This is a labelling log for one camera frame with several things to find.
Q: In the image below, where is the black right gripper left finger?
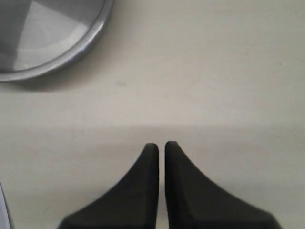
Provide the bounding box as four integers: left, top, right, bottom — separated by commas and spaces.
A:
59, 143, 159, 229

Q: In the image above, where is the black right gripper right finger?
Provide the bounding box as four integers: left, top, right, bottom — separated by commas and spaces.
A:
164, 141, 281, 229

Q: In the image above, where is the printed paper game board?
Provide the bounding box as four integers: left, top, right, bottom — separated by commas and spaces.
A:
0, 186, 14, 229

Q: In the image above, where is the stainless steel bowl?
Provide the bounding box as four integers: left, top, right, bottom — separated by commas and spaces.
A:
0, 0, 114, 82

